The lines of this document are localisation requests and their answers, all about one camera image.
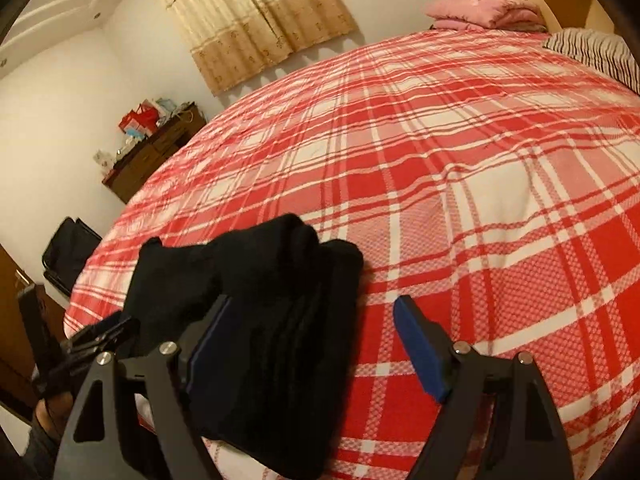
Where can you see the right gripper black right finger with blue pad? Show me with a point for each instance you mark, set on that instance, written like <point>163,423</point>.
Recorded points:
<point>525,437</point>

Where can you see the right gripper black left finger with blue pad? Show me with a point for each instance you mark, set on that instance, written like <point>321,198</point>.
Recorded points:
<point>131,419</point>

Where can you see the black pants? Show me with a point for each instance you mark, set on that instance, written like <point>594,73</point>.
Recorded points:
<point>272,377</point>

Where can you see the left forearm dark sleeve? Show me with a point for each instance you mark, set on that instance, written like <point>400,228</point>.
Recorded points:
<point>41,453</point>

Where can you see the person's left hand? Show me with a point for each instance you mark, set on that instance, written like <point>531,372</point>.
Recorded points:
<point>53,414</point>

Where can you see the brown wooden door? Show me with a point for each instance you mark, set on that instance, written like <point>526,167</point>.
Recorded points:
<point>18,394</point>

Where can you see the black folding chair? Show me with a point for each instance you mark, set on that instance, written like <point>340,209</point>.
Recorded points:
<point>67,253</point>

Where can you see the dark wooden desk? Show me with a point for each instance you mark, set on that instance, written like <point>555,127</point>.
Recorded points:
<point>135,168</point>

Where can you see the red gift bag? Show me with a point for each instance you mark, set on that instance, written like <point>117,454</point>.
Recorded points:
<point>140,122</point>

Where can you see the red white plaid bedspread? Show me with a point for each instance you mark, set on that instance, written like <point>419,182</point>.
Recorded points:
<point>493,180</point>

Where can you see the beige patterned curtain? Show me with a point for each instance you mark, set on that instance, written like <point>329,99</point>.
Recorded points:
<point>232,41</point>

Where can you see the striped pillow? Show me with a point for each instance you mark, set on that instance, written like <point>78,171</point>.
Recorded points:
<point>607,53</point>

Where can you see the folded pink quilt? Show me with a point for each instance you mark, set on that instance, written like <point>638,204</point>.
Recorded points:
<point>481,15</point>

